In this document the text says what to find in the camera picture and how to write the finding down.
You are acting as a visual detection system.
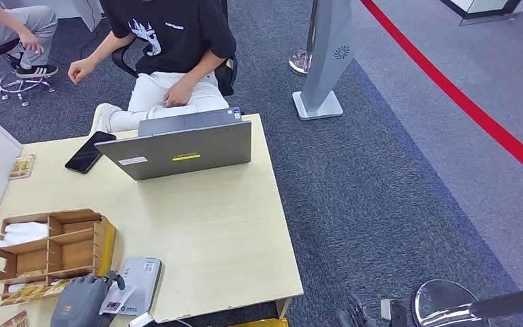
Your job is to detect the white display platform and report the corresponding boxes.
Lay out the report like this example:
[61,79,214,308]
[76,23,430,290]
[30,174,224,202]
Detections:
[439,0,523,26]

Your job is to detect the person's left hand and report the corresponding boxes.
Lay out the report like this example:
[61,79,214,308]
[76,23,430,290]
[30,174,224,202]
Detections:
[163,78,195,108]

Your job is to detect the grey card reader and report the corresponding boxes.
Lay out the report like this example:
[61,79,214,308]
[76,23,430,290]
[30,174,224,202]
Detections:
[108,257,163,317]

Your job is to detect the yellow room key cards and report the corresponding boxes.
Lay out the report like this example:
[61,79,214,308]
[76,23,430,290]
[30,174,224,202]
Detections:
[0,277,75,305]

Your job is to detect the white cabinet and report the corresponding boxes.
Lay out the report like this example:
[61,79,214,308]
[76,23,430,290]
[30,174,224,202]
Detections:
[54,0,106,31]

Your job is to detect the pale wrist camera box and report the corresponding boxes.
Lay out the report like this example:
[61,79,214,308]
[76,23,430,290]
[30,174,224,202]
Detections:
[128,312,154,327]
[381,298,409,327]

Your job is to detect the grey laptop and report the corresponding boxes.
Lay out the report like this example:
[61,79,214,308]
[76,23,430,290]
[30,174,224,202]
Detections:
[94,106,253,181]

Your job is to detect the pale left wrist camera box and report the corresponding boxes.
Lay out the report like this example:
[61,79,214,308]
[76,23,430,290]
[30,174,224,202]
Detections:
[128,312,154,327]

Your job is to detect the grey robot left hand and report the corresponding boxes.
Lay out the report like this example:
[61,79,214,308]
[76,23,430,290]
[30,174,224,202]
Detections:
[50,270,126,327]

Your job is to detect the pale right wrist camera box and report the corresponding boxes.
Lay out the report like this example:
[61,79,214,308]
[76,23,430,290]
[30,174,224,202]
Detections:
[381,298,409,327]

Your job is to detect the dark grey robot right hand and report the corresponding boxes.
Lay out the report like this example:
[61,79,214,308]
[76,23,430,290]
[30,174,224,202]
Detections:
[336,293,377,327]

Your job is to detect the yellow floor tape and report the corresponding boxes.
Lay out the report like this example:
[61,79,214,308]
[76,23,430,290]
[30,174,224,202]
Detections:
[227,317,289,327]

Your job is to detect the person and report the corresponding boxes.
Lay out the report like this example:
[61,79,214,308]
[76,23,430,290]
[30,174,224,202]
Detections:
[0,0,59,78]
[67,0,238,134]

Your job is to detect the wooden desk organizer box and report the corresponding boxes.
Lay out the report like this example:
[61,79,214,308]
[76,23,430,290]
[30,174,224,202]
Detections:
[0,208,117,307]

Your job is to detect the silver kiosk stand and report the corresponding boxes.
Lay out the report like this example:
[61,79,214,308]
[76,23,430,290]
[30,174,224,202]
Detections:
[291,0,357,122]

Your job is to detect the white tissue cloth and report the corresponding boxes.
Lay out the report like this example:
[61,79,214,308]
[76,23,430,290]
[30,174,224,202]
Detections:
[0,221,50,248]

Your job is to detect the white ID card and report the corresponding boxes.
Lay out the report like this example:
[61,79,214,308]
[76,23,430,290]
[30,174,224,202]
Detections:
[99,284,136,315]

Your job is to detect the chrome stanchion post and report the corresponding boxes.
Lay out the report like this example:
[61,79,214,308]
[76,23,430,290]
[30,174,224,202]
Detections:
[288,0,321,77]

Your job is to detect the person's hand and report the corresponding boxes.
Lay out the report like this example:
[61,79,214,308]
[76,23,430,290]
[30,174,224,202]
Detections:
[18,29,45,56]

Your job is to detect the black office chair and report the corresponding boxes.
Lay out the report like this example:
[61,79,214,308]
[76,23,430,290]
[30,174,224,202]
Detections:
[111,0,239,97]

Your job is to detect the black smartphone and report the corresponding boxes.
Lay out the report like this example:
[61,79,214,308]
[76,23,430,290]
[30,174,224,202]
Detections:
[65,131,117,174]

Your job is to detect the person's right hand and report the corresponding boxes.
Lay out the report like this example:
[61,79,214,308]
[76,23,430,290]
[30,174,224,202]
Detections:
[67,57,97,86]

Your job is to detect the black floor cable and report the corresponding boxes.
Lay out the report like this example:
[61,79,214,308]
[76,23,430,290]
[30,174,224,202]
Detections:
[78,0,106,51]

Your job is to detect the red floor tape line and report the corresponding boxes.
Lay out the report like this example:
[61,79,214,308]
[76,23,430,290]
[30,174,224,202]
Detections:
[360,0,523,188]

